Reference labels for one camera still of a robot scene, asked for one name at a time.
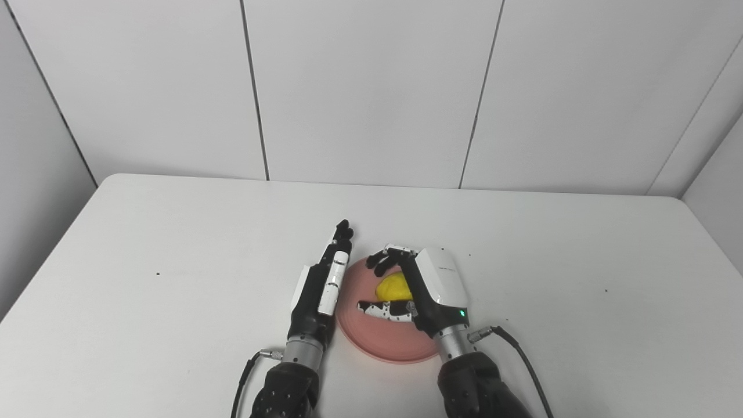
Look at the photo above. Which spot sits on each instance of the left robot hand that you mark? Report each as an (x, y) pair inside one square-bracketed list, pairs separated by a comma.
[(316, 296)]

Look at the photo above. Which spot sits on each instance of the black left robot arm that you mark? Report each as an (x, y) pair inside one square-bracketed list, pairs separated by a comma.
[(287, 386)]

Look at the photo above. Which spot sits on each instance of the yellow lemon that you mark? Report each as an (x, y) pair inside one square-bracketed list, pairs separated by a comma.
[(392, 288)]

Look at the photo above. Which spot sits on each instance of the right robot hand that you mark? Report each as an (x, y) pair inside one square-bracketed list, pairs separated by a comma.
[(432, 290)]

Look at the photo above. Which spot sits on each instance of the pink round plate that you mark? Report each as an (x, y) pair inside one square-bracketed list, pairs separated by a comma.
[(383, 342)]

